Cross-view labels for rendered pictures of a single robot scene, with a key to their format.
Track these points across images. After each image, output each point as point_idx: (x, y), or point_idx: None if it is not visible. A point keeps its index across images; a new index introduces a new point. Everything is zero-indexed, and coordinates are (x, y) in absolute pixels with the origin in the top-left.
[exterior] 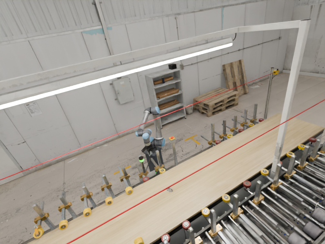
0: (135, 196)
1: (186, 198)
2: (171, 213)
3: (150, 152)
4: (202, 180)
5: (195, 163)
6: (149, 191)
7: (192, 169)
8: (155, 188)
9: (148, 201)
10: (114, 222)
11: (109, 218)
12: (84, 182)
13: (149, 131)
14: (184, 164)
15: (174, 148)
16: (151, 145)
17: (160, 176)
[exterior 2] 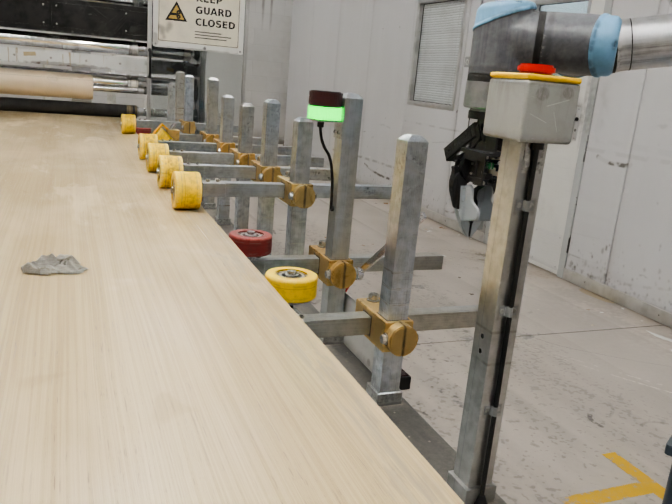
0: (140, 212)
1: None
2: None
3: (469, 199)
4: None
5: (257, 435)
6: (130, 232)
7: (166, 391)
8: (134, 244)
9: (61, 224)
10: (52, 184)
11: (89, 182)
12: (318, 157)
13: (582, 19)
14: (300, 370)
15: (498, 232)
16: (494, 140)
17: (227, 264)
